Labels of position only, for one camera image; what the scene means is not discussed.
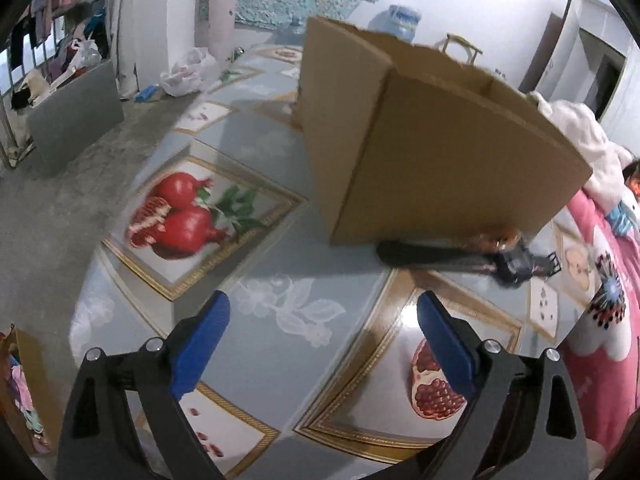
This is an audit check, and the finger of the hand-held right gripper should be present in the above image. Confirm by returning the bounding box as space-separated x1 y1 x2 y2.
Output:
376 238 506 275
492 246 561 288

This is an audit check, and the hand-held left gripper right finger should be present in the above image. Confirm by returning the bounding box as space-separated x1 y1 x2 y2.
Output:
400 290 591 480

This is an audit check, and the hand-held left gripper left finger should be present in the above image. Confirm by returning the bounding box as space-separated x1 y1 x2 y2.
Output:
56 290 232 480

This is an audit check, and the orange pink bead bracelet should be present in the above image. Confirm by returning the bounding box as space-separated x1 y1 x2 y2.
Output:
464 227 524 256

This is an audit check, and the brown cardboard box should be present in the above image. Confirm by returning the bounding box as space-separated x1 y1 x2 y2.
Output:
298 16 594 247

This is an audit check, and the pink printed blanket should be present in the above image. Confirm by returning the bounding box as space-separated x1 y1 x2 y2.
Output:
560 190 640 466

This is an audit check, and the blue striped cloth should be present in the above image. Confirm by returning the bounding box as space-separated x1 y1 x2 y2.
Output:
605 199 640 236

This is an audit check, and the pomegranate printed tablecloth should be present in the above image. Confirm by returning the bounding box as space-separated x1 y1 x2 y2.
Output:
70 45 606 480

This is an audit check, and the white fleece blanket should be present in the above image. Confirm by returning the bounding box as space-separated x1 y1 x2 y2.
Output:
527 91 634 211

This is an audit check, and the cardboard box with clothes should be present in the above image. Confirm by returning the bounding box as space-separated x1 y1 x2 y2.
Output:
0 327 63 456

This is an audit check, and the dark doorway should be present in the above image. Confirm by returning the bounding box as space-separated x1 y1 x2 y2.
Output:
575 27 628 122

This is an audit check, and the brown door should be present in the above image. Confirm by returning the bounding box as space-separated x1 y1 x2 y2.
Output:
520 0 572 93

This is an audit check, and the blue water jug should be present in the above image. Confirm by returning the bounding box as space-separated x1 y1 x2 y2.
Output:
368 4 422 44

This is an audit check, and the grey board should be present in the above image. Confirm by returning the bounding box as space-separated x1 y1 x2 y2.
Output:
26 55 125 171

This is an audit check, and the white plastic bag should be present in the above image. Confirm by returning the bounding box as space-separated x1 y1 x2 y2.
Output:
160 47 221 97

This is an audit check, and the pink rolled mat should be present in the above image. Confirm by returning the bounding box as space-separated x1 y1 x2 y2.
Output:
194 0 240 61

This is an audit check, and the clothes rack with garments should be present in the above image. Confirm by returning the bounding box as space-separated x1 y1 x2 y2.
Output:
0 0 112 166

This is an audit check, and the gold metal frame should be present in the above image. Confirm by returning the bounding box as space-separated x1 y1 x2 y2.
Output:
434 33 483 67

